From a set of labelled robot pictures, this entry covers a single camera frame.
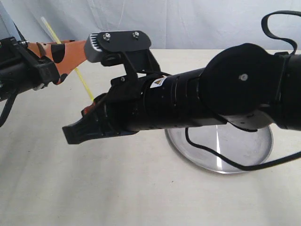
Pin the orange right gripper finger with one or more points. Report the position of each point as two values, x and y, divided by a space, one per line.
90 108

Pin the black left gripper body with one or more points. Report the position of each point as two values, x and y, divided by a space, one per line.
29 71

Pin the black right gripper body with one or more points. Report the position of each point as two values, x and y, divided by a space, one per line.
122 111

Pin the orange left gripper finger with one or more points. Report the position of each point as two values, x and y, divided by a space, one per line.
66 56

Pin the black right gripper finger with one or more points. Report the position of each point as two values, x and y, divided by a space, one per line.
90 126

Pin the thin yellow straw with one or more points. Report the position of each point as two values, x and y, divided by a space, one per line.
58 41

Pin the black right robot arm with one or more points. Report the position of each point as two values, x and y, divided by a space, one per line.
243 85

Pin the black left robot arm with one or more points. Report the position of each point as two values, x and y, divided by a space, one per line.
6 55

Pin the round silver metal plate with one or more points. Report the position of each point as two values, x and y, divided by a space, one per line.
245 148

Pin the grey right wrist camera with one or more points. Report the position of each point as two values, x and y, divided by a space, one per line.
128 48

